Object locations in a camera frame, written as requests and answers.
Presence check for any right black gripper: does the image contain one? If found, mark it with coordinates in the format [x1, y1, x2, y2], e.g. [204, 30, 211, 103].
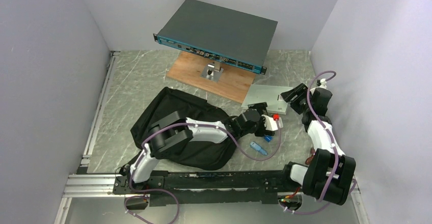
[279, 83, 312, 114]

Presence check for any grey box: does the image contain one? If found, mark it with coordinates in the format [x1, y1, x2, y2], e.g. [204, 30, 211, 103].
[241, 84, 293, 115]

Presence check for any black student backpack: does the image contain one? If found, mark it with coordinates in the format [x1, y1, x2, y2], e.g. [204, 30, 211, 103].
[130, 87, 237, 171]

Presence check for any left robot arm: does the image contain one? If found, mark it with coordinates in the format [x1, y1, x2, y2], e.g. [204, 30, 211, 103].
[126, 103, 277, 193]

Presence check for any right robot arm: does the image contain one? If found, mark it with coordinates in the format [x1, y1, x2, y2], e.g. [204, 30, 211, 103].
[278, 83, 356, 205]

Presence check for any small blue capped bottle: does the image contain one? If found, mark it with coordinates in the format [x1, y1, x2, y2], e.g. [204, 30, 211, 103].
[263, 135, 273, 142]

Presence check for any wooden base board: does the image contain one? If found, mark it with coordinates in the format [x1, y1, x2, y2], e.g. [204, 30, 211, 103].
[167, 51, 256, 103]

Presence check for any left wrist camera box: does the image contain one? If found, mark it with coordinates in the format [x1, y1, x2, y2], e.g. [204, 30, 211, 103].
[262, 114, 283, 131]

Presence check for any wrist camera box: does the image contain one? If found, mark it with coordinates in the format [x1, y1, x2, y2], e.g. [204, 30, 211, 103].
[316, 78, 328, 89]
[262, 114, 283, 131]

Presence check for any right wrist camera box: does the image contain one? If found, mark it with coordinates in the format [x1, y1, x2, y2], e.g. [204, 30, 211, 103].
[316, 78, 328, 89]

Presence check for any metal stand bracket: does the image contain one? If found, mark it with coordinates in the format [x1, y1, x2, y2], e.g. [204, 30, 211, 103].
[201, 61, 224, 82]

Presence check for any blue grey network switch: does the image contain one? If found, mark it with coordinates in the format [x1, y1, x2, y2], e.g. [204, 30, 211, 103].
[153, 0, 278, 75]

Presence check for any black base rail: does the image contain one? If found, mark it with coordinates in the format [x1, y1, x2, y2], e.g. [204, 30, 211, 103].
[113, 169, 300, 207]

